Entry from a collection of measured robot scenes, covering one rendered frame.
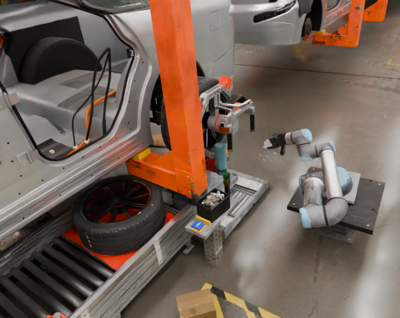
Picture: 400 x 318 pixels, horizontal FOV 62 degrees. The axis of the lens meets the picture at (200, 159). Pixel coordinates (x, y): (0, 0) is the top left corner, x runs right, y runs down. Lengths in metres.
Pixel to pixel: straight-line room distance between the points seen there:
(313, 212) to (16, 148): 1.64
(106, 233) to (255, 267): 1.10
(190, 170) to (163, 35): 0.86
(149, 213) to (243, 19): 3.38
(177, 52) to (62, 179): 1.03
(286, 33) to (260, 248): 3.21
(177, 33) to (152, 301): 1.73
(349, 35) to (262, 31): 1.53
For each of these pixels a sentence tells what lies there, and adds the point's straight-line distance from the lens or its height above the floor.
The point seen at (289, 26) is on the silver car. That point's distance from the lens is 5.03.
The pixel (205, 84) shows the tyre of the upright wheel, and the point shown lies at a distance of 2.53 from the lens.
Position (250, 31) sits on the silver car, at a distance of 5.01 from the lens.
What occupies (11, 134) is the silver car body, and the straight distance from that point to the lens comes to 2.00.
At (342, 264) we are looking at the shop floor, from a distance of 2.72.
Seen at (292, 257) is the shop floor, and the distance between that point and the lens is 2.69.
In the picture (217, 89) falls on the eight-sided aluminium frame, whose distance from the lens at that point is 2.53.
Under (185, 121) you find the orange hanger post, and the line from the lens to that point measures 2.05.
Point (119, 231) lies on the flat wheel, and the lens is 2.31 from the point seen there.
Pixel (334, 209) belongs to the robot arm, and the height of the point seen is 0.74.
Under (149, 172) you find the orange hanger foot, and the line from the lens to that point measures 2.56.
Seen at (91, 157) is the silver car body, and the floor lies 0.92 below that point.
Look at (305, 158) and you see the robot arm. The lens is 2.39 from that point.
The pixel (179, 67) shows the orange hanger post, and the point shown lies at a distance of 1.93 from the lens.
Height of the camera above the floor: 2.00
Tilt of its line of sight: 32 degrees down
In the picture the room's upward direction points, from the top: 6 degrees counter-clockwise
